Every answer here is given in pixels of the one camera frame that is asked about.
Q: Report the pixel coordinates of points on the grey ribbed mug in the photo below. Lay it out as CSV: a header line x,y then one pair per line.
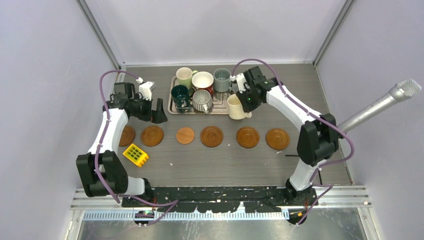
x,y
202,101

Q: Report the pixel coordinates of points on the black microphone stand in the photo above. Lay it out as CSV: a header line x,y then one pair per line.
x,y
318,173

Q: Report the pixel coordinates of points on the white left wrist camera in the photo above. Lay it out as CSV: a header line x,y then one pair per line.
x,y
145,88

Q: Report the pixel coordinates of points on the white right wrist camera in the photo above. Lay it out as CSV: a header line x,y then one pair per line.
x,y
238,83

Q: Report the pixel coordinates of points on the cream mug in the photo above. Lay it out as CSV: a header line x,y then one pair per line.
x,y
235,108

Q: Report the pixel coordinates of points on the light green mug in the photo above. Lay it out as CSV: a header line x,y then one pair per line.
x,y
184,76

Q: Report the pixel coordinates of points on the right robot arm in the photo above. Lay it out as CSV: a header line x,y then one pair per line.
x,y
317,139

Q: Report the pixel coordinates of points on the grooved wooden coaster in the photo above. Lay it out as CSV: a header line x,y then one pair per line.
x,y
247,137
277,139
152,136
211,136
127,136

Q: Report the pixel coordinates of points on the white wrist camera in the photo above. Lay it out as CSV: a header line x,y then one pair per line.
x,y
238,83
145,88

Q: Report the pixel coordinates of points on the silver microphone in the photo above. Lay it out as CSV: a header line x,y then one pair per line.
x,y
400,92

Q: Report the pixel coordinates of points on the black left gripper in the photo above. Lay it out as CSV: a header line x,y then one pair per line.
x,y
157,116

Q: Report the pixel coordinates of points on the plain light wooden coaster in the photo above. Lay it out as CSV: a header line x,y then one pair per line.
x,y
185,135

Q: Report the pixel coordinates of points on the yellow toy block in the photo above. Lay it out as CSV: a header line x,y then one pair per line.
x,y
136,155

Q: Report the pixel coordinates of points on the silver metal tray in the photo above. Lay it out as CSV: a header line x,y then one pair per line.
x,y
219,105

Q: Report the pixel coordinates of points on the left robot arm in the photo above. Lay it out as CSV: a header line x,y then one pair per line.
x,y
100,169

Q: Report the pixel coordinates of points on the red white mug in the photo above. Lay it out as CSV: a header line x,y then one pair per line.
x,y
203,80

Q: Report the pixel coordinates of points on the dark green mug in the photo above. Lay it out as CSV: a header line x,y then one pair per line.
x,y
180,96

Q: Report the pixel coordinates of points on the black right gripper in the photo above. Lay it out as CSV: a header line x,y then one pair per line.
x,y
247,107

